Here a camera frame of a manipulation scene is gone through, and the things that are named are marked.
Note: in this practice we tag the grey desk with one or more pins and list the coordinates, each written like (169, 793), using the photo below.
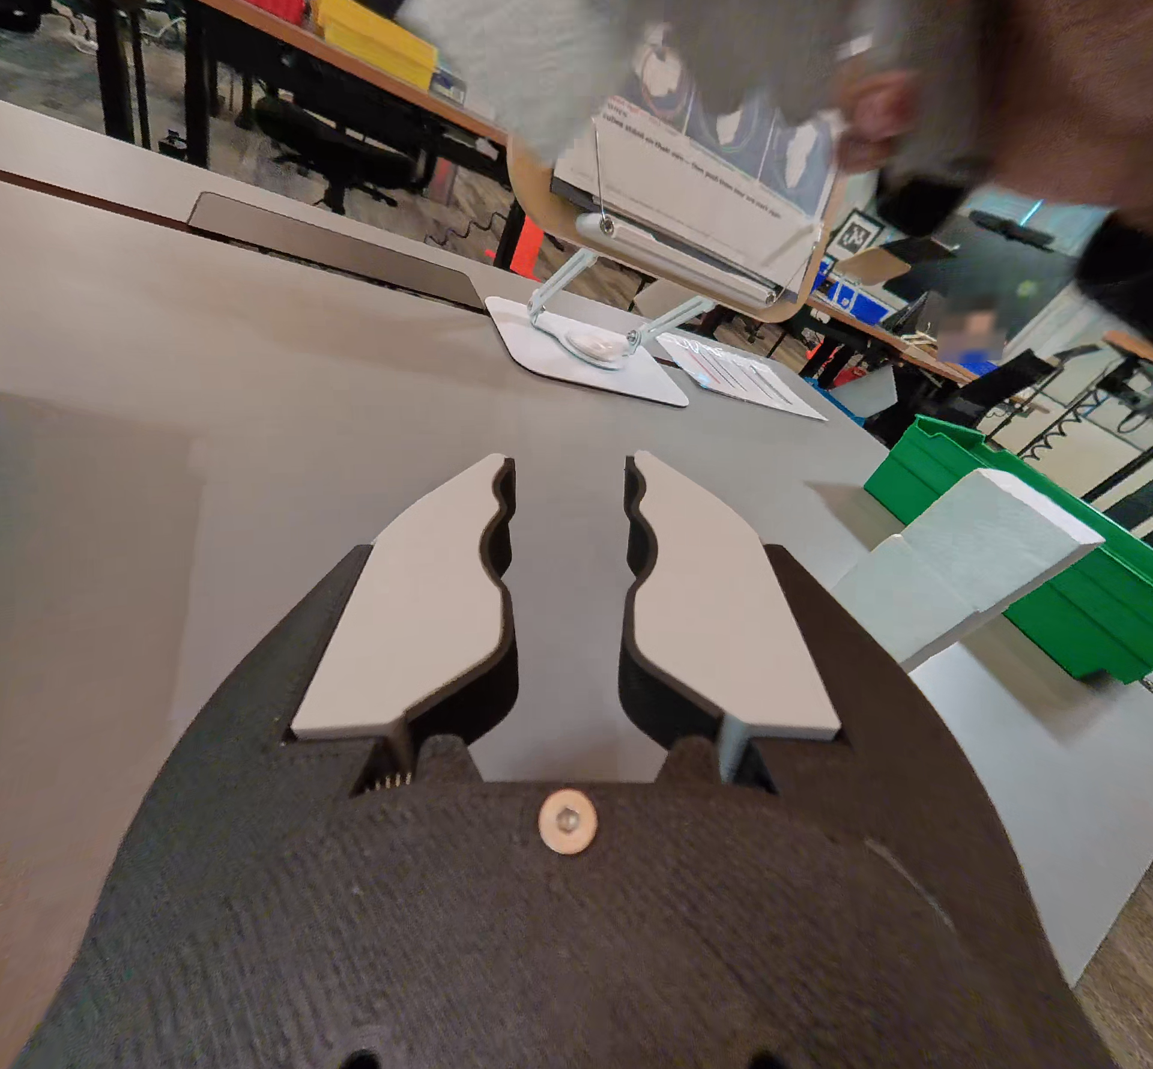
(270, 420)

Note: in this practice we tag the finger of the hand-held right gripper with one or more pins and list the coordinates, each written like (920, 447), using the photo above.
(523, 24)
(748, 24)

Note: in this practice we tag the clear plastic sleeve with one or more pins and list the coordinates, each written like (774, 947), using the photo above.
(739, 375)

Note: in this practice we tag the open cardboard box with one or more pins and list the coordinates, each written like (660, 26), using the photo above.
(887, 263)

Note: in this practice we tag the white document stand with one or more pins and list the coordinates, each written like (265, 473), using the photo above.
(540, 194)

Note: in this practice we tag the person's right hand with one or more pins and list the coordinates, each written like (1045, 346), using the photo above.
(1062, 50)

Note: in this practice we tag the large black monitor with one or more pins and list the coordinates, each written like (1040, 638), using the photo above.
(990, 275)

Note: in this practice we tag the yellow plastic bin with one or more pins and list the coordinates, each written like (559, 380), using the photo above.
(373, 38)

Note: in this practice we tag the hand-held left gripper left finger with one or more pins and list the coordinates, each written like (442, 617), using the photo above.
(423, 619)

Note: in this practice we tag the wooden table with black legs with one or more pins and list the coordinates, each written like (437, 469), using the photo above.
(901, 347)

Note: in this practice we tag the blue plastic bin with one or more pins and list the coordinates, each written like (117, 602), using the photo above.
(860, 308)

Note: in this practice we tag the green plastic bin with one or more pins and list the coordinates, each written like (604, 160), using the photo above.
(1081, 619)

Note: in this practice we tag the orange traffic cone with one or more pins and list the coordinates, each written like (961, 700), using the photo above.
(530, 249)

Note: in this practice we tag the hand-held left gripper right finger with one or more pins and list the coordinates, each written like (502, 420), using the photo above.
(720, 619)

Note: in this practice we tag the black webcam bar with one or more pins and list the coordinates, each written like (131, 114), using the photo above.
(1014, 227)

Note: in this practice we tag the black office chair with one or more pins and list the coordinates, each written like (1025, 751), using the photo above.
(334, 158)

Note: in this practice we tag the framed black white marker sign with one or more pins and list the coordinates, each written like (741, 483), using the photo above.
(854, 236)

